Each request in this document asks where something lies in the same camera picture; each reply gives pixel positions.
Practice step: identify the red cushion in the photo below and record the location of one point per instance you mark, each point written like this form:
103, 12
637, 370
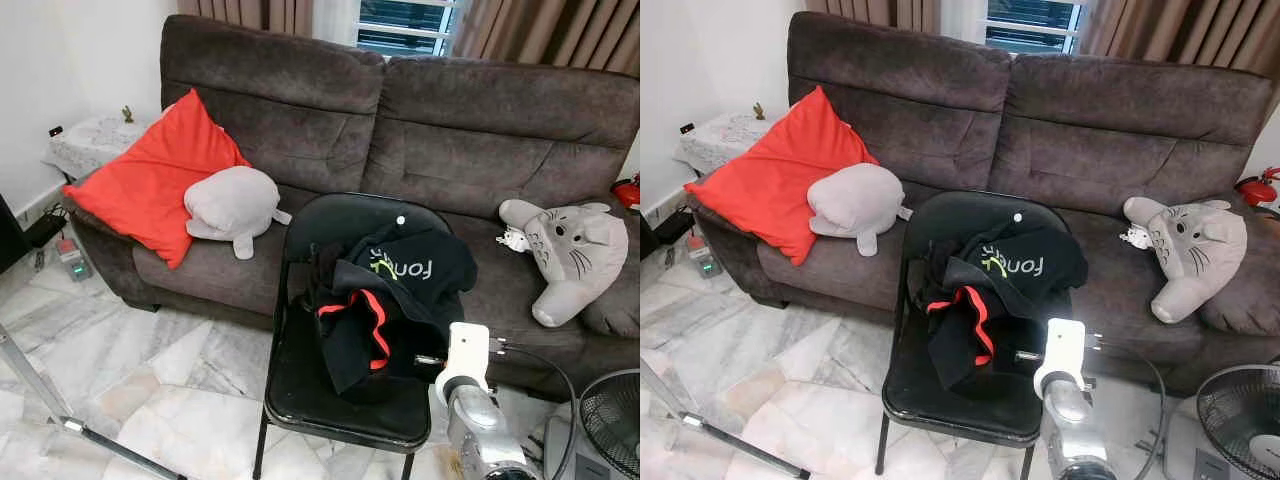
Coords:
780, 180
150, 180

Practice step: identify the grey seal plush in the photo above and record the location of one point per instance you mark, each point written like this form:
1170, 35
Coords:
860, 200
235, 205

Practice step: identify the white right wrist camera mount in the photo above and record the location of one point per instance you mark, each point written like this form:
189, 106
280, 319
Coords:
470, 350
1065, 345

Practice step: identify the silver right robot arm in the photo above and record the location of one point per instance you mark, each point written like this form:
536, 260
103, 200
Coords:
480, 430
1075, 425

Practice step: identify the red fire extinguisher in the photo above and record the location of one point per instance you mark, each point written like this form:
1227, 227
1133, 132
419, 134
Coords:
626, 192
1255, 190

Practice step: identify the small white plush toy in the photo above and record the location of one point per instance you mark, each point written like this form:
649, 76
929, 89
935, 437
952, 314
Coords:
512, 240
1135, 237

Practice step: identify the dark brown sofa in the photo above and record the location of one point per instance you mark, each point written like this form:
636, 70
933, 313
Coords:
480, 140
1100, 140

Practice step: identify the louvre window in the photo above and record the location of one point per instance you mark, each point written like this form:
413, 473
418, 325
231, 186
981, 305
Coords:
1035, 22
405, 25

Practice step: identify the black floor fan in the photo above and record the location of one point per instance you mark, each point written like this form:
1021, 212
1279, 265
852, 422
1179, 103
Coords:
610, 420
1240, 410

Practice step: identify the brown curtain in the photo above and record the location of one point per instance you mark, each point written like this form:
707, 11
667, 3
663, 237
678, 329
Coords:
550, 30
250, 12
1180, 28
870, 12

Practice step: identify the grey Totoro plush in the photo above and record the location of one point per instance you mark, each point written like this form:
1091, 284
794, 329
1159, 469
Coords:
580, 255
1200, 250

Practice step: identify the lace covered side table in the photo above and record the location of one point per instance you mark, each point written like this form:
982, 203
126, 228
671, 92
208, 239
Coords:
95, 140
730, 135

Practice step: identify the black shirt red trim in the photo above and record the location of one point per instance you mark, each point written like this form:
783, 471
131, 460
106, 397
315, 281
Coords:
955, 340
345, 340

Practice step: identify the black chair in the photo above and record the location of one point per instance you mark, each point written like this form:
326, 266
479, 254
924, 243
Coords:
950, 395
330, 400

